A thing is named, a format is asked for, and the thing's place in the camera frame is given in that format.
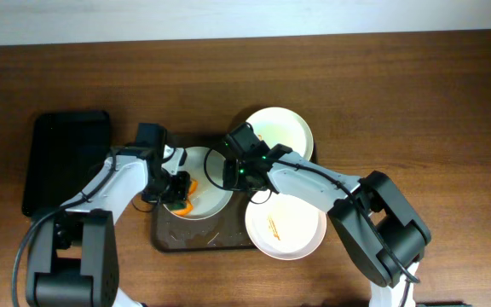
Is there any orange and green sponge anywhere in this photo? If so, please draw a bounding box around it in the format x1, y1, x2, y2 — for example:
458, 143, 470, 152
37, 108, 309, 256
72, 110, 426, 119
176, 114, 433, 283
170, 179, 198, 217

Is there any white plate with sauce smear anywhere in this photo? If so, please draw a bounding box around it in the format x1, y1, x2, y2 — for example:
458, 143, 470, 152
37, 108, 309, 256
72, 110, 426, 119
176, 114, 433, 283
163, 145, 233, 221

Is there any white plate with red streaks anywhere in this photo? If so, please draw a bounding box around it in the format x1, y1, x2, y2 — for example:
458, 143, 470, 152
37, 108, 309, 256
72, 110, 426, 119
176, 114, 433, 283
246, 107, 315, 159

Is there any white plate with orange streaks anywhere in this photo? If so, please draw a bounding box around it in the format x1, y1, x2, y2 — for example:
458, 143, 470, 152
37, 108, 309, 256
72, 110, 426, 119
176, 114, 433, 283
245, 191, 327, 261

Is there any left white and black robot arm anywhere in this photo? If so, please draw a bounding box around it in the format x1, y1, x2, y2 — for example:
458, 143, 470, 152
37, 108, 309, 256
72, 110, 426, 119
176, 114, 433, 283
16, 144, 189, 306

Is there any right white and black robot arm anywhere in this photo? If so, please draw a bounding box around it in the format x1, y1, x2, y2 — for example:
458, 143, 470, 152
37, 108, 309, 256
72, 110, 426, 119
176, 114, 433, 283
223, 142, 431, 306

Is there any dark brown serving tray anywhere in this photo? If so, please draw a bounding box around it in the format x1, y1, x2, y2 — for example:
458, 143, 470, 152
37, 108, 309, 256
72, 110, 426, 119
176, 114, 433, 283
151, 134, 255, 253

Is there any black rectangular sponge tray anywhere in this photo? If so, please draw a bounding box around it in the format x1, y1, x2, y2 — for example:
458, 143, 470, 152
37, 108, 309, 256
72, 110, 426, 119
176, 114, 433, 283
22, 110, 112, 217

